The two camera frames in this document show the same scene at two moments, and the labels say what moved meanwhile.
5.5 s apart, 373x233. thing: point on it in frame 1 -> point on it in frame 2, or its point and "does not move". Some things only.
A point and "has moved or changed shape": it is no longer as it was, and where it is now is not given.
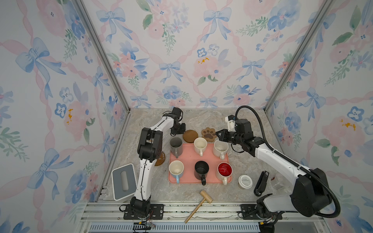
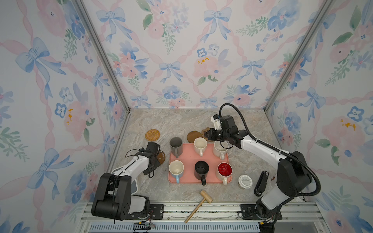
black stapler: (261, 184) does not move
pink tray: (189, 157) does not move
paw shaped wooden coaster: (209, 134) does not move
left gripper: (183, 128) -> (157, 163)
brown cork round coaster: (189, 136) has moved or changed shape
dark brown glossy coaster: (161, 160) does not move
